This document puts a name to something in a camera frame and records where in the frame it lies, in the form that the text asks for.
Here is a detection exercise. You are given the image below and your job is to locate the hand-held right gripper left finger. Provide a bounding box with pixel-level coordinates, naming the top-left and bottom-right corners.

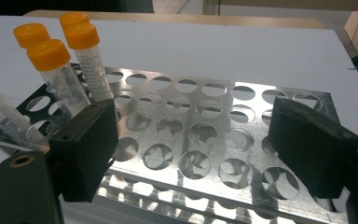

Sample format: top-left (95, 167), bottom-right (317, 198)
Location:
top-left (48, 98), bottom-right (119, 203)

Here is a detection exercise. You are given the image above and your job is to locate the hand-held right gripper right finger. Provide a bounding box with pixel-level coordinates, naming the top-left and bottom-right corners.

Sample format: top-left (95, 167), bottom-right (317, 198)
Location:
top-left (268, 96), bottom-right (358, 200)

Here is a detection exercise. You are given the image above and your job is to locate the clear tube with orange cap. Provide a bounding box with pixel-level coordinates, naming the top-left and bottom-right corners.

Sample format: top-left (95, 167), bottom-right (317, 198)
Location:
top-left (0, 73), bottom-right (50, 153)
top-left (63, 21), bottom-right (115, 103)
top-left (59, 11), bottom-right (90, 31)
top-left (26, 38), bottom-right (91, 118)
top-left (12, 22), bottom-right (52, 50)

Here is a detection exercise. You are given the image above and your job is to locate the metal tube rack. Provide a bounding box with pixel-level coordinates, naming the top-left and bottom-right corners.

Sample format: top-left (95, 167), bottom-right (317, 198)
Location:
top-left (0, 63), bottom-right (352, 224)

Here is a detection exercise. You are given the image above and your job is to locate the dark grey cabinet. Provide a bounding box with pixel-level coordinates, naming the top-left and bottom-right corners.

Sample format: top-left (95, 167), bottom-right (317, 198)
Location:
top-left (117, 0), bottom-right (155, 14)

